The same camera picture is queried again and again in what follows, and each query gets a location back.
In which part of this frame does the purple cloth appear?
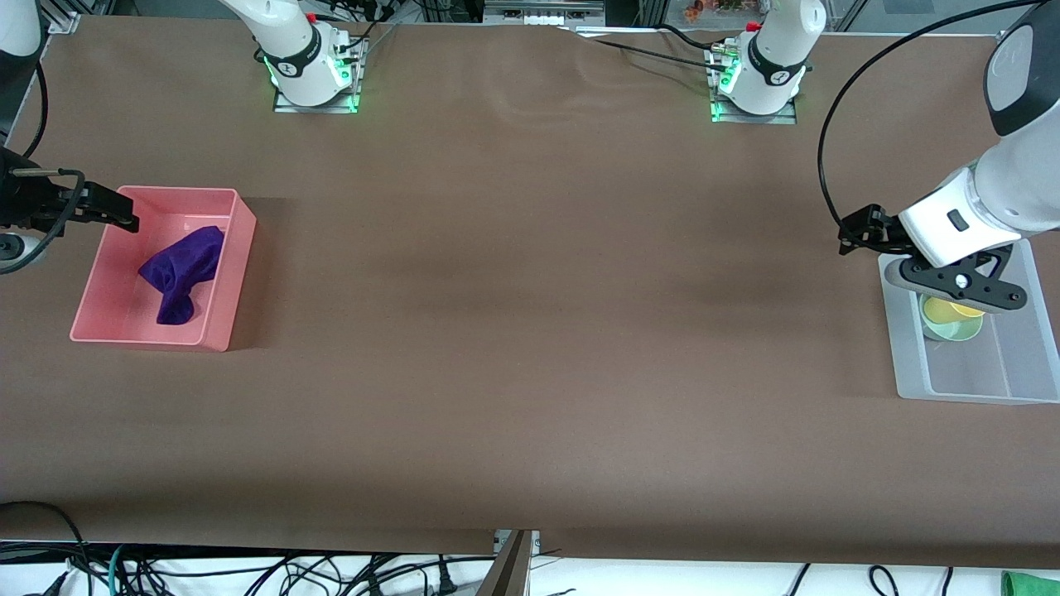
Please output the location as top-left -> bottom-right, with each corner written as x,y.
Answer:
138,225 -> 226,326

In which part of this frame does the teal floor cable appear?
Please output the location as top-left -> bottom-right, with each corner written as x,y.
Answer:
106,544 -> 133,596

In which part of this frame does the grey device behind table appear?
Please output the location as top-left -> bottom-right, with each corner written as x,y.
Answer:
484,0 -> 605,26

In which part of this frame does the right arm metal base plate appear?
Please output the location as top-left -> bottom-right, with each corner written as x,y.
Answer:
273,37 -> 367,114

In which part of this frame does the aluminium frame corner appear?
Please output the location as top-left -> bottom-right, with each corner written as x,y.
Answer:
40,0 -> 81,36

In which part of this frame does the clear plastic bin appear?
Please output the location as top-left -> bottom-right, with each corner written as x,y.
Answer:
878,240 -> 1060,406

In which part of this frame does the pink plastic bin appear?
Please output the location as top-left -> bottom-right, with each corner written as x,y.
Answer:
70,186 -> 258,353

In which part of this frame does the orange red background object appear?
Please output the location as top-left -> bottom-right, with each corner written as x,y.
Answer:
683,0 -> 746,22

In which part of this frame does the black cable on table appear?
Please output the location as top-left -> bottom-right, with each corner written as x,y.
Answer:
571,23 -> 730,71

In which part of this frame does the yellow plastic cup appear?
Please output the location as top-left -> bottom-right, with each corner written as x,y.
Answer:
923,296 -> 986,325

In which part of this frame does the green cloth piece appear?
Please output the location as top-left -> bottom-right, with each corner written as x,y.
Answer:
1000,570 -> 1060,596

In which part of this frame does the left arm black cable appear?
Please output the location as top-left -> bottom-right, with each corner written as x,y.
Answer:
818,0 -> 1044,241

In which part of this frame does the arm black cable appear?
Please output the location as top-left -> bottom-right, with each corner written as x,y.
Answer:
0,62 -> 86,276
818,0 -> 1044,241

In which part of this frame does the brown table cover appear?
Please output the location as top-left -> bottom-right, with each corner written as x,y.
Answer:
0,15 -> 1060,569

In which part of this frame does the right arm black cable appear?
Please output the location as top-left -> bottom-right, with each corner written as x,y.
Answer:
0,62 -> 86,276

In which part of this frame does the pale green bowl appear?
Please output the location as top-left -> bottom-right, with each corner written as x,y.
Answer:
919,294 -> 985,342

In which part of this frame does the black floor cable tangle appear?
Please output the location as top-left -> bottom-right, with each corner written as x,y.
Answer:
124,550 -> 465,596

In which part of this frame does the grey metal post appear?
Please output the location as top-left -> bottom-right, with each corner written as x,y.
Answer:
479,530 -> 541,596

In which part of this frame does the black floor cable loop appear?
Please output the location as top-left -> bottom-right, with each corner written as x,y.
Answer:
0,501 -> 94,596

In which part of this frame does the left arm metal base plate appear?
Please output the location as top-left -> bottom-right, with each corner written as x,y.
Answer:
708,46 -> 800,125

